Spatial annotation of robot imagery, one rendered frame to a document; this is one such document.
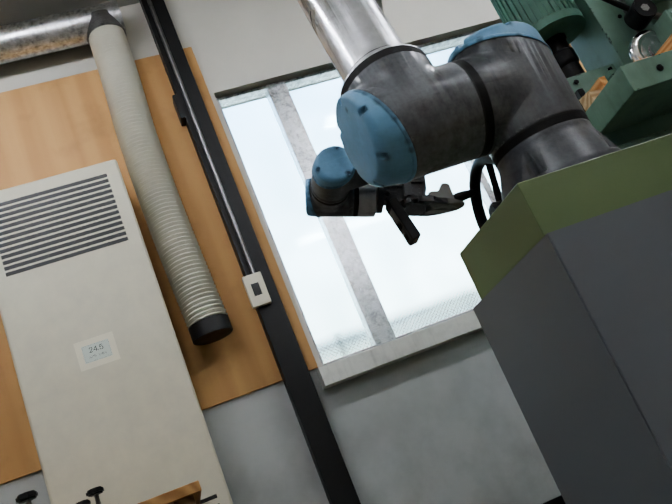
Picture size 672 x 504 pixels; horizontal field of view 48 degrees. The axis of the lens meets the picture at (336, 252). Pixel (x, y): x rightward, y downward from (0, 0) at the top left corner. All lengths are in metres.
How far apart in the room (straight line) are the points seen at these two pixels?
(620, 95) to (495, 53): 0.50
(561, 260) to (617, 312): 0.09
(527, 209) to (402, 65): 0.29
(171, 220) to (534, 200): 2.10
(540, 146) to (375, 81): 0.25
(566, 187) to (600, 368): 0.23
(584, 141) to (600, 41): 0.98
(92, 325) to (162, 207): 0.55
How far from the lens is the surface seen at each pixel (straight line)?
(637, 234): 1.00
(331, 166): 1.63
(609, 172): 1.04
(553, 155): 1.09
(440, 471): 2.96
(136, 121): 3.14
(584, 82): 1.99
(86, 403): 2.63
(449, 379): 3.03
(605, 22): 2.07
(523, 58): 1.16
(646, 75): 1.61
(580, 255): 0.95
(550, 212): 0.98
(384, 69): 1.12
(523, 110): 1.13
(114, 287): 2.72
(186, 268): 2.84
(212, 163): 3.12
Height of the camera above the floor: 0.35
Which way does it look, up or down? 18 degrees up
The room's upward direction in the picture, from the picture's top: 23 degrees counter-clockwise
